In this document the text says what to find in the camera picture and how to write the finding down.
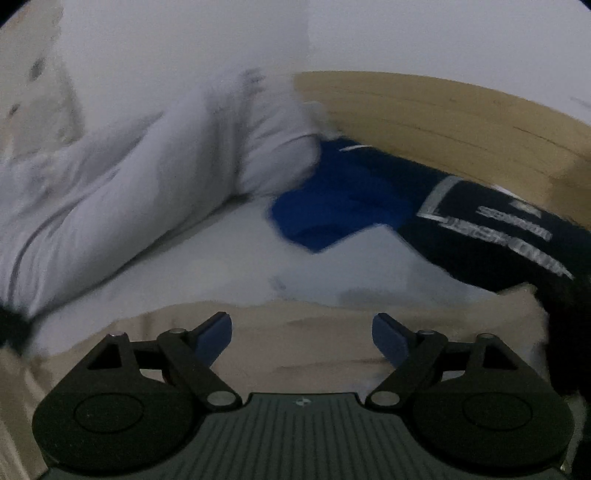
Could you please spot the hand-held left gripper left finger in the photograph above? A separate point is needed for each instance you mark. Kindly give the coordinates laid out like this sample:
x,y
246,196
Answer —
x,y
214,338

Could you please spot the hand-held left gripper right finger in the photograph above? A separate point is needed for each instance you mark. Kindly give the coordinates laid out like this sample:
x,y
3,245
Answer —
x,y
390,340

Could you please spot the beige shirt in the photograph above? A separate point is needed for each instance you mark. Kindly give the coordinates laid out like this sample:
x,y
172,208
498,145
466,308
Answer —
x,y
300,332

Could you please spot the blue and navy jacket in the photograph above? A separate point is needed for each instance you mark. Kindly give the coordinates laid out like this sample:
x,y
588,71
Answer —
x,y
346,203

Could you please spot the light blue tree-print duvet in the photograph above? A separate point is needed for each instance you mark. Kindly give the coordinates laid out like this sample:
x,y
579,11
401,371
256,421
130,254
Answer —
x,y
138,184

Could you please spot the wooden headboard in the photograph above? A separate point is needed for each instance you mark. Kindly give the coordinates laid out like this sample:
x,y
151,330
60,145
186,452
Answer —
x,y
438,120

